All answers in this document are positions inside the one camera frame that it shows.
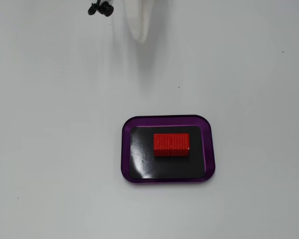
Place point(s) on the purple tray with black base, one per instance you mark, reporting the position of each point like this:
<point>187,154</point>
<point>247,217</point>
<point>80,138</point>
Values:
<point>169,169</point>

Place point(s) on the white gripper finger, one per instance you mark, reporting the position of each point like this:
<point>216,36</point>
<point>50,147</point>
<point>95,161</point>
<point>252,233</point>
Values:
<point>139,20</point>

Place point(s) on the red studded rectangular block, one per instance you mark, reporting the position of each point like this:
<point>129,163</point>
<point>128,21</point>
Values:
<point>171,144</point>

